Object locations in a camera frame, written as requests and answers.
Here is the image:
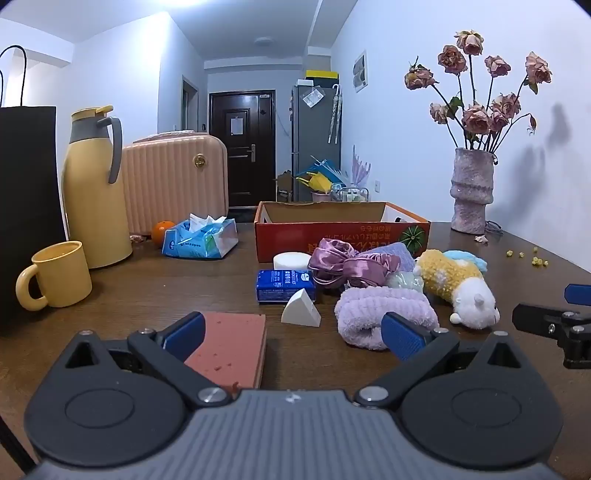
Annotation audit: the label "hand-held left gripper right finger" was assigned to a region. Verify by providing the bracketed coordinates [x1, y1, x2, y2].
[353, 311, 525, 409]

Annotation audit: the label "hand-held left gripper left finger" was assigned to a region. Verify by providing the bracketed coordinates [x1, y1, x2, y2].
[64, 311, 232, 408]

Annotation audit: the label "lilac fluffy headband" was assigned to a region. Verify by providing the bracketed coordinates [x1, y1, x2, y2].
[334, 285, 440, 352]

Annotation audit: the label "clear bagged bath puff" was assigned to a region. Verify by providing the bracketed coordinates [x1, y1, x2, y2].
[385, 271, 424, 294]

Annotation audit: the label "yellow white plush toy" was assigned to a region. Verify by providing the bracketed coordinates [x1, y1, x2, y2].
[413, 249, 501, 330]

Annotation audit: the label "purple drawstring pouch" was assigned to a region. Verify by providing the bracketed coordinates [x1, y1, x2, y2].
[362, 244, 416, 273]

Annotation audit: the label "light blue plush toy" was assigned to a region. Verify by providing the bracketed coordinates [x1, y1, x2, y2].
[443, 250, 488, 274]

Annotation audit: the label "white triangular sponge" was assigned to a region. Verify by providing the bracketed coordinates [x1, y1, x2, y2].
[281, 288, 322, 328]

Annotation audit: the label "blue handkerchief tissue packet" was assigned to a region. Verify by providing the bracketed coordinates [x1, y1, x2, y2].
[257, 270, 318, 304]

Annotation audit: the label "white round sponge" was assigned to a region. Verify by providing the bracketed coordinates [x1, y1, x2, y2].
[273, 251, 314, 271]

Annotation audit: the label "red cardboard box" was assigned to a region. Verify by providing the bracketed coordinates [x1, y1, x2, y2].
[254, 201, 431, 264]

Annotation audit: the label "blue soft tissue pack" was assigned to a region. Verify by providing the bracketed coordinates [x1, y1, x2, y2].
[161, 213, 239, 260]

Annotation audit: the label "brick red sponge block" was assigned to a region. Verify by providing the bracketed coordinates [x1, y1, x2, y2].
[184, 311, 267, 389]

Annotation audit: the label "scattered yellow crumbs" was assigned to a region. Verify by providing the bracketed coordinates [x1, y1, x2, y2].
[505, 247, 551, 268]

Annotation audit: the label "orange tangerine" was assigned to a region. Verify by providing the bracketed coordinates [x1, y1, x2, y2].
[152, 220, 177, 246]

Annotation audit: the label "yellow mug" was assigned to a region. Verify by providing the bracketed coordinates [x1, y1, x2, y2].
[16, 241, 93, 311]

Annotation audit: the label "pink textured vase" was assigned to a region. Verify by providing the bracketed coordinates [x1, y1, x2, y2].
[450, 148, 496, 234]

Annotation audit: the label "pink ribbed suitcase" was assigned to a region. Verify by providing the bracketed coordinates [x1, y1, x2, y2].
[121, 130, 229, 236]

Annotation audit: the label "yellow thermos jug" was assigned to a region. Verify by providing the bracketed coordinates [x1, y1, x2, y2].
[61, 105, 134, 269]

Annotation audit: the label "purple butterfly wings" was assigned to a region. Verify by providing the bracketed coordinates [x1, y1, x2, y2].
[351, 145, 371, 188]

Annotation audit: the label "brown cardboard box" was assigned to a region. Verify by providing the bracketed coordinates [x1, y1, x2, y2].
[276, 171, 296, 202]

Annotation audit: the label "pile of blue yellow bags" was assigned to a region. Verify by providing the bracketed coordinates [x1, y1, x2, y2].
[295, 157, 347, 193]

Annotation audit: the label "dark brown entrance door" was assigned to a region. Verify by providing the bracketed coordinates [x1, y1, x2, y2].
[209, 90, 276, 208]

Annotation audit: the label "dried pink roses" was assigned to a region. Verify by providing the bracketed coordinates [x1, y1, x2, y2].
[405, 30, 553, 155]

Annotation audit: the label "black paper bag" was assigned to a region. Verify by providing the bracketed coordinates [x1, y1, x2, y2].
[0, 45, 70, 335]

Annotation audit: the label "grey refrigerator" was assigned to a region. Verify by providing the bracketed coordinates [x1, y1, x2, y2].
[291, 79, 342, 202]

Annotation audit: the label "grey side door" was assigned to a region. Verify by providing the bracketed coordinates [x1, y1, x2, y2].
[181, 75, 200, 132]

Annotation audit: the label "hanging folded umbrella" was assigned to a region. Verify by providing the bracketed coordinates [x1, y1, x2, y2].
[328, 84, 343, 144]

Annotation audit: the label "yellow black box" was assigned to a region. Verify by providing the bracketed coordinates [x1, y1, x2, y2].
[305, 70, 340, 88]

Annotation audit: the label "wire rack with bottles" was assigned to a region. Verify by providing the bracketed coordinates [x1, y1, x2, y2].
[330, 184, 369, 203]

